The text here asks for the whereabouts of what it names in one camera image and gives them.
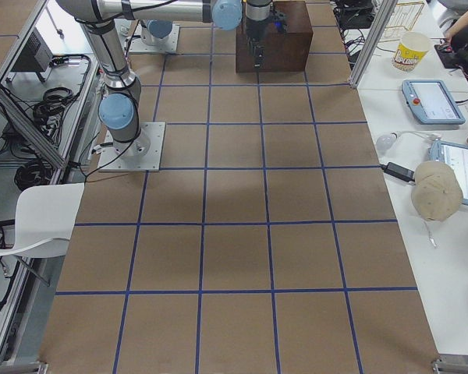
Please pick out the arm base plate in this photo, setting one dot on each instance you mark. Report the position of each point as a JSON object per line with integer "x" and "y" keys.
{"x": 153, "y": 36}
{"x": 144, "y": 154}

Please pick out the gold wire rack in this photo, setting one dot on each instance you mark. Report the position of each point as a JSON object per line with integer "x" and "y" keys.
{"x": 403, "y": 19}

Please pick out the popcorn paper bucket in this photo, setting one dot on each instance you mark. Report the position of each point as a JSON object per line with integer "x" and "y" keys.
{"x": 412, "y": 48}

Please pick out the beige cap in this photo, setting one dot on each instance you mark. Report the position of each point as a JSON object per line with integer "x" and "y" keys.
{"x": 436, "y": 195}

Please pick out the white chair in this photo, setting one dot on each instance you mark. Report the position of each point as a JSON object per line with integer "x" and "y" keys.
{"x": 44, "y": 220}

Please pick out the white light bulb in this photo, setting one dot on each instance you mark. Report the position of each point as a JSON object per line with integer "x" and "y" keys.
{"x": 386, "y": 141}

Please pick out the black power adapter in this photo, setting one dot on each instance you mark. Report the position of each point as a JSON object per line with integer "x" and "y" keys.
{"x": 398, "y": 171}

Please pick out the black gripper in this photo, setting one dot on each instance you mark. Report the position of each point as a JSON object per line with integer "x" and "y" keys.
{"x": 253, "y": 28}

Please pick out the blue teach pendant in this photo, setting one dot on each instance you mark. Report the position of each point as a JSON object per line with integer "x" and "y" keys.
{"x": 431, "y": 102}
{"x": 455, "y": 156}

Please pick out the aluminium frame post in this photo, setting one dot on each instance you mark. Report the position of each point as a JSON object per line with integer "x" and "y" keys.
{"x": 377, "y": 28}

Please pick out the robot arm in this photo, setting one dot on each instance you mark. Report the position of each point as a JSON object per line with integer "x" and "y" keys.
{"x": 213, "y": 114}

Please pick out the dark wooden drawer cabinet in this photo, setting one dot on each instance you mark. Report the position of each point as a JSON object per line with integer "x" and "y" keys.
{"x": 282, "y": 52}

